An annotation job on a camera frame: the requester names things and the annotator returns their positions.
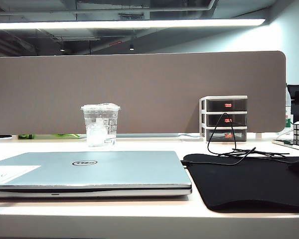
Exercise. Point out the white divider foot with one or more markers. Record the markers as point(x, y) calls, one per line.
point(259, 135)

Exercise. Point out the white flat tray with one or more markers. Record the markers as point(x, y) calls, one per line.
point(282, 143)

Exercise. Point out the brown desk divider panel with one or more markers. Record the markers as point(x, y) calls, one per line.
point(152, 92)

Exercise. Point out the green flat item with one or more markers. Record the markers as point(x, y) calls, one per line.
point(64, 136)

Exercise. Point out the clear bottle green label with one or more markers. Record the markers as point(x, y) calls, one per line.
point(288, 122)

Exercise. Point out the white drawer organizer frame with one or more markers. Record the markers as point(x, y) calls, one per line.
point(202, 117)

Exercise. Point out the small ceiling spot lamp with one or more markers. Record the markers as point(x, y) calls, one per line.
point(131, 47)

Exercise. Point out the silver Dell laptop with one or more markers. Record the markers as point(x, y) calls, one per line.
point(119, 171)

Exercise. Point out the black mouse pad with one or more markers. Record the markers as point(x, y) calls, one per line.
point(239, 184)

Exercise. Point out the white sticker on laptop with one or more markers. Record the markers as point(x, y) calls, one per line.
point(15, 171)

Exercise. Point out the long ceiling light strip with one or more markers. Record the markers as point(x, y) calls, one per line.
point(127, 24)

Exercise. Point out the clear plastic coffee cup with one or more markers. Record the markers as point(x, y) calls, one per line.
point(99, 124)

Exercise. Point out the grey translucent drawer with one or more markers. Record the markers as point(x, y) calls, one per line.
point(240, 135)
point(214, 105)
point(211, 120)

